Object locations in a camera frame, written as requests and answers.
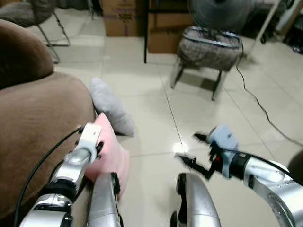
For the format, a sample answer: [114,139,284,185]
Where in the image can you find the black standing fan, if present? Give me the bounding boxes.
[187,0,259,35]

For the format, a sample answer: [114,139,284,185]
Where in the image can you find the black metal table leg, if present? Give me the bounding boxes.
[143,0,150,64]

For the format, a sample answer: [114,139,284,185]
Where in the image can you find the grey chair with metal frame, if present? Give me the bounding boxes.
[0,0,71,64]

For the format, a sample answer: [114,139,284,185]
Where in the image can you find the dark brown armchair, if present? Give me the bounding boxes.
[286,150,303,186]

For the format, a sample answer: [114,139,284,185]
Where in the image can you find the grey pillow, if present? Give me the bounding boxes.
[89,77,136,138]

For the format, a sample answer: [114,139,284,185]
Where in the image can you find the metal chair with patterned cushion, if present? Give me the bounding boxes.
[169,26,245,102]

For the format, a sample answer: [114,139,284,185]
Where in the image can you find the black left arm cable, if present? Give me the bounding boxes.
[13,125,84,227]

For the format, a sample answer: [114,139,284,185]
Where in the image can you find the silver left robot leg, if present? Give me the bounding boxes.
[87,172,125,227]

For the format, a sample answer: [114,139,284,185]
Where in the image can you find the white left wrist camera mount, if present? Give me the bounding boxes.
[77,123,103,157]

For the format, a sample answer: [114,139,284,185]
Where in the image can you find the white leaning pole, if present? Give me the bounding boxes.
[245,0,283,58]

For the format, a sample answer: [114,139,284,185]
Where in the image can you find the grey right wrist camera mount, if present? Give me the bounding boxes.
[207,125,241,179]

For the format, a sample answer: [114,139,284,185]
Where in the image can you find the small printed cardboard box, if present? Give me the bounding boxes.
[101,0,145,38]

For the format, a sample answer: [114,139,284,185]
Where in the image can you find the brown fabric sofa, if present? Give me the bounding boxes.
[0,19,98,225]

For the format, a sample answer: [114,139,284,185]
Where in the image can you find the silver robot leg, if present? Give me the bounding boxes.
[169,172,222,227]
[87,172,125,227]

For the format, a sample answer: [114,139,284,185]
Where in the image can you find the silver right robot leg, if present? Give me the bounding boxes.
[169,172,222,227]

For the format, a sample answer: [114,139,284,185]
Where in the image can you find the black floor power cable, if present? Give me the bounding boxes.
[235,37,303,148]

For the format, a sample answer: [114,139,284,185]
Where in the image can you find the black plastic crate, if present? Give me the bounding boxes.
[291,18,303,53]

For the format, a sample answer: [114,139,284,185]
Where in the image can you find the pink pillow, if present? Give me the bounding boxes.
[84,112,131,200]

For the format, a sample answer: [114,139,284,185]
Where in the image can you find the large plain cardboard box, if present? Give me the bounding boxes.
[147,0,196,54]

